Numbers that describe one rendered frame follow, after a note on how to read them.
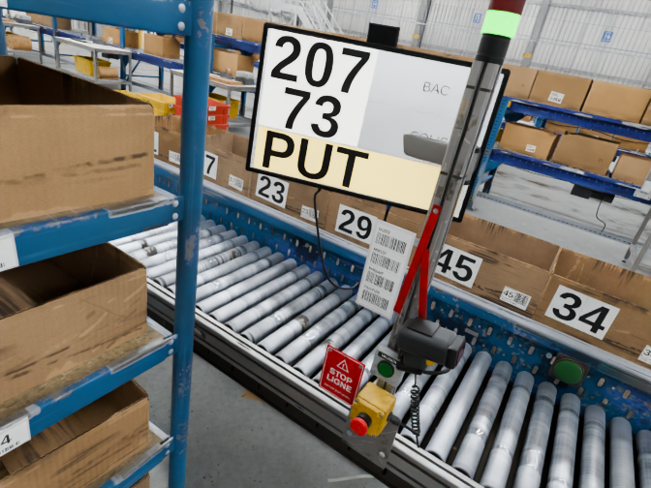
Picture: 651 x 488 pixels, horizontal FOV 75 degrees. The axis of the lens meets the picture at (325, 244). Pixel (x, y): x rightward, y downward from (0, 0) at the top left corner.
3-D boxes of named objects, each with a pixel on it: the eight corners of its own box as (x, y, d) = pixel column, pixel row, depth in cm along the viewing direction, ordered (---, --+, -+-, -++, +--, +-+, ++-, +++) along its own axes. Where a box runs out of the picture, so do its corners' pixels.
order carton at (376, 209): (322, 230, 166) (329, 190, 159) (357, 215, 189) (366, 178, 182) (414, 270, 149) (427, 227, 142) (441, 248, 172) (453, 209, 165)
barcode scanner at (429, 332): (449, 396, 78) (458, 348, 74) (389, 371, 84) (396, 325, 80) (459, 378, 83) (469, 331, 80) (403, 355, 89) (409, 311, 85)
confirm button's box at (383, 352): (367, 374, 91) (374, 349, 88) (374, 366, 94) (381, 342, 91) (395, 389, 88) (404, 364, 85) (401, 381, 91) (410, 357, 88)
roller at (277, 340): (250, 357, 121) (251, 343, 119) (342, 291, 162) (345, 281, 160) (263, 365, 118) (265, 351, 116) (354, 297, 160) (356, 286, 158)
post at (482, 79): (340, 442, 104) (447, 54, 68) (350, 429, 108) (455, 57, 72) (383, 471, 99) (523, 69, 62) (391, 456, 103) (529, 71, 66)
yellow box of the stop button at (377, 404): (343, 425, 91) (350, 401, 88) (362, 403, 98) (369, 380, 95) (404, 466, 85) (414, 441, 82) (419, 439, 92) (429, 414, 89)
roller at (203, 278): (168, 306, 136) (159, 295, 137) (271, 259, 178) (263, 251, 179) (171, 296, 133) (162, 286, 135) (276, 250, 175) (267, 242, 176)
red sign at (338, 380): (318, 386, 103) (327, 344, 98) (320, 384, 104) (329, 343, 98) (375, 422, 96) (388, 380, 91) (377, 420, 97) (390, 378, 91)
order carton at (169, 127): (133, 150, 216) (133, 116, 209) (179, 145, 240) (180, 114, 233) (186, 172, 200) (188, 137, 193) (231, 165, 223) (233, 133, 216)
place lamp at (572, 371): (550, 377, 125) (560, 358, 122) (550, 374, 126) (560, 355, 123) (575, 388, 122) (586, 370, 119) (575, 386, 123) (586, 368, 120)
